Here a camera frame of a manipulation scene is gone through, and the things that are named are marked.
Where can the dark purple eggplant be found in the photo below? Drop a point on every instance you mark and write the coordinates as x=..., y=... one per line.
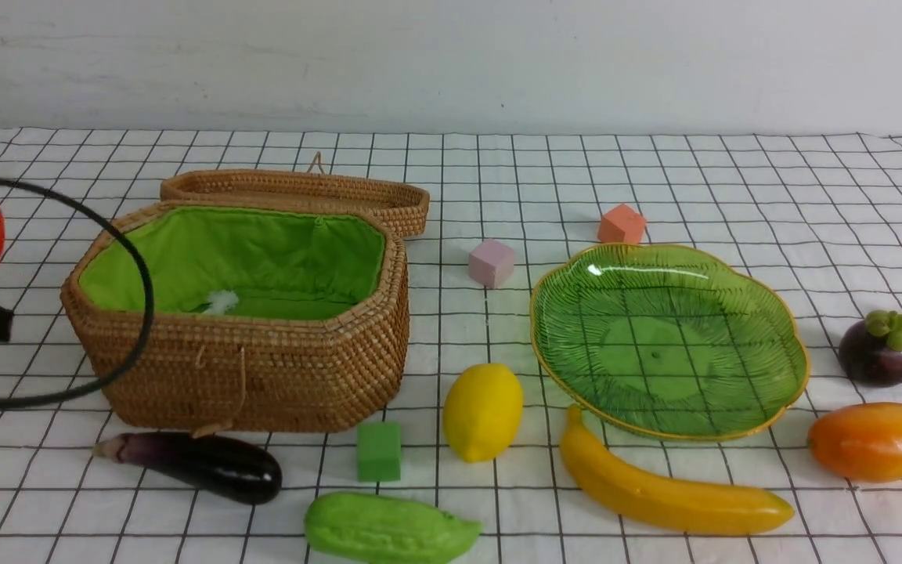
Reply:
x=226, y=467

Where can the yellow lemon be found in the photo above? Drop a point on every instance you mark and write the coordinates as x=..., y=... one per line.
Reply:
x=482, y=412

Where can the yellow banana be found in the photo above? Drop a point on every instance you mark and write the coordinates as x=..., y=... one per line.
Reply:
x=682, y=505

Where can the orange mango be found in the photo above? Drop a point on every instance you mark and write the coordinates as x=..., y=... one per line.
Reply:
x=861, y=442

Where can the purple mangosteen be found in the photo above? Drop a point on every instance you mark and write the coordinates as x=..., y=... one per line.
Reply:
x=870, y=351

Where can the woven wicker basket green lining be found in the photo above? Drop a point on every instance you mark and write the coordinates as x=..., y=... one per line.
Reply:
x=266, y=319

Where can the green foam cube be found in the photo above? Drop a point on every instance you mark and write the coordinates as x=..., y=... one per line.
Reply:
x=378, y=454

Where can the woven wicker basket lid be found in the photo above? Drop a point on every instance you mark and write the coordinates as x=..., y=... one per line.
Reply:
x=401, y=207

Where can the pink foam cube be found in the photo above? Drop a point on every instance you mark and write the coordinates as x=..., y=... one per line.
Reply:
x=491, y=263

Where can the orange foam cube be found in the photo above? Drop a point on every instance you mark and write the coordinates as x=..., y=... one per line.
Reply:
x=622, y=224

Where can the green glass leaf plate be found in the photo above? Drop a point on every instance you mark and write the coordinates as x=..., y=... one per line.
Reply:
x=668, y=342

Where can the white checkered tablecloth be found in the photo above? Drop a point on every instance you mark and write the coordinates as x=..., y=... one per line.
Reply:
x=817, y=218

